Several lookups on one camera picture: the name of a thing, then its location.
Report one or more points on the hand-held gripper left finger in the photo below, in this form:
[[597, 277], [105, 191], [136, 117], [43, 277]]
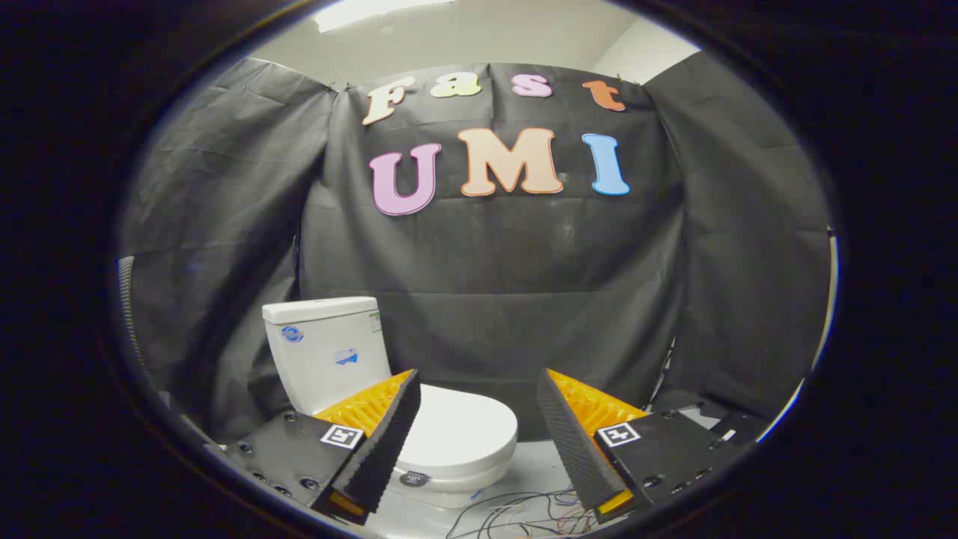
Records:
[[389, 442]]

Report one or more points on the black backdrop cloth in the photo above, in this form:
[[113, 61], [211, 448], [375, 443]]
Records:
[[486, 262]]

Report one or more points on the grey ribbed object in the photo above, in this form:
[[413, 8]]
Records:
[[126, 299]]

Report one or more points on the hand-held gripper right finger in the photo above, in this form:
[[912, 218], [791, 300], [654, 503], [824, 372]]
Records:
[[569, 442]]

